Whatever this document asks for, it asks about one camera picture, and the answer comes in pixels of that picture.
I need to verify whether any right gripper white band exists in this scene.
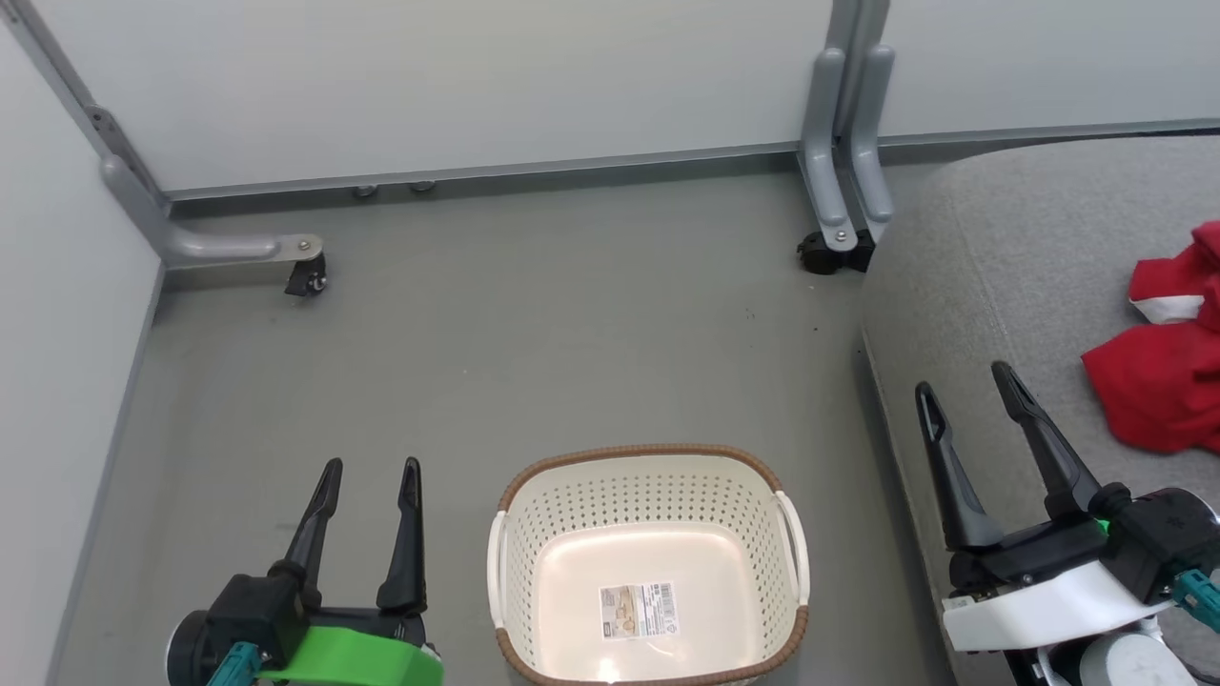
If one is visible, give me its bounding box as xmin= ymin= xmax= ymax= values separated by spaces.
xmin=915 ymin=360 xmax=1220 ymax=654

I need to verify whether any grey fabric sofa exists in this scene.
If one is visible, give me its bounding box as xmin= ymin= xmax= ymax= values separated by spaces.
xmin=858 ymin=135 xmax=1220 ymax=686

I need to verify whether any long grey partition foot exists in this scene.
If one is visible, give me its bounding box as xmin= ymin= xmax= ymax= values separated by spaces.
xmin=100 ymin=155 xmax=325 ymax=270

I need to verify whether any grey metal corner bracket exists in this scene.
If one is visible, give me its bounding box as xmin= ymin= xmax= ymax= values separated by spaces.
xmin=86 ymin=105 xmax=144 ymax=182

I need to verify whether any grey curved partition foot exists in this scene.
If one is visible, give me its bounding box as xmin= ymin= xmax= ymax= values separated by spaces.
xmin=799 ymin=48 xmax=859 ymax=253
xmin=850 ymin=43 xmax=897 ymax=239

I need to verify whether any cream laundry basket brown rim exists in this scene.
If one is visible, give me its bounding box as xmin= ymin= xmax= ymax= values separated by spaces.
xmin=488 ymin=443 xmax=811 ymax=686

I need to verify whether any plain red garment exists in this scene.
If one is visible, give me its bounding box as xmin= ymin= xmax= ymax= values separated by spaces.
xmin=1082 ymin=319 xmax=1220 ymax=454

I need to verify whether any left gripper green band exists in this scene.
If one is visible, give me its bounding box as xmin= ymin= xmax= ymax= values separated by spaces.
xmin=167 ymin=456 xmax=445 ymax=686

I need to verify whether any paper label sticker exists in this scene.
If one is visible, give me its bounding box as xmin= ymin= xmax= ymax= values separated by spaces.
xmin=599 ymin=581 xmax=682 ymax=641

